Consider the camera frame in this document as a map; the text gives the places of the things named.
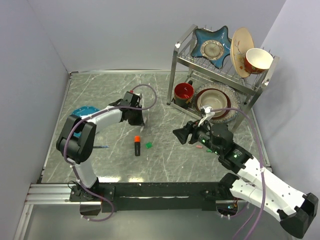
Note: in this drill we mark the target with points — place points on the dark red plate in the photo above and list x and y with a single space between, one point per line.
226 105

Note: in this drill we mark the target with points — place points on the black orange highlighter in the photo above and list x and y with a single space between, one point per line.
137 146

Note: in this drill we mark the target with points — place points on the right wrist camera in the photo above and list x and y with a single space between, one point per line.
207 113

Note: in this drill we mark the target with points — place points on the blue speckled plate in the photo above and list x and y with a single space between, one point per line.
234 100

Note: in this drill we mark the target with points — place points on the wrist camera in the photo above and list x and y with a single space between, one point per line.
132 98
207 113

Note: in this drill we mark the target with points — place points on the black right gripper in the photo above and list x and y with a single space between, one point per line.
189 134

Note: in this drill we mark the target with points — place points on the black floral mug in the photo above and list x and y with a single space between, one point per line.
183 94

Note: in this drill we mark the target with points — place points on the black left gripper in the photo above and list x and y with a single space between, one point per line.
137 117

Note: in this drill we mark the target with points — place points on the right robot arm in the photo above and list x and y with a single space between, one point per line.
249 181

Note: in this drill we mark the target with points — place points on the teal polka dot plate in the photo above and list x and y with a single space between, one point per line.
85 110

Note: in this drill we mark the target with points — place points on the green pen cap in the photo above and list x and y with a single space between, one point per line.
148 145

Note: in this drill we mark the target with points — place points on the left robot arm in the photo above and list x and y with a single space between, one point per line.
76 140

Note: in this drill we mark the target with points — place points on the blue star shaped dish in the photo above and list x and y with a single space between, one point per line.
214 46

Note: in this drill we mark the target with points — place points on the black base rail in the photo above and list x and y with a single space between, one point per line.
151 196

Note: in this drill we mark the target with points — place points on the beige bowl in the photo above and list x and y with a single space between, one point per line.
212 101

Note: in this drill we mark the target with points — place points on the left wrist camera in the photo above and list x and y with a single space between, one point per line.
132 98

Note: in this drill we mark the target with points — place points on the steel dish rack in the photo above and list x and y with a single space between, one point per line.
201 72

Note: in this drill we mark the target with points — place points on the blue ballpoint pen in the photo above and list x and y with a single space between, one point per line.
100 146

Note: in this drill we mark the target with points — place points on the cream floral plate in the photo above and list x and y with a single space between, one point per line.
241 42

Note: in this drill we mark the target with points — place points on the red white bowl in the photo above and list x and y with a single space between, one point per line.
257 61

